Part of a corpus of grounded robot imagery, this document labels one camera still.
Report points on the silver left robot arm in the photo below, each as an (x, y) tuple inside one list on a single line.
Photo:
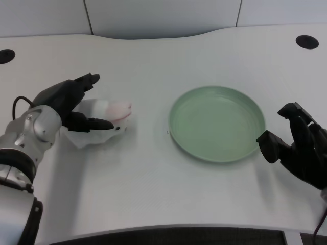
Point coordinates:
[(25, 137)]

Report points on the white plush rabbit doll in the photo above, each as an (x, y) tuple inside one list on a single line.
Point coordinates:
[(102, 108)]

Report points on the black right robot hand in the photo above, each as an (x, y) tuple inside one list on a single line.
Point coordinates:
[(306, 155)]

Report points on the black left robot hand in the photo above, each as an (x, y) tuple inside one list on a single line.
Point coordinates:
[(64, 97)]

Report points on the green round plate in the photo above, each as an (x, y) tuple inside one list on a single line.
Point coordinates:
[(217, 125)]

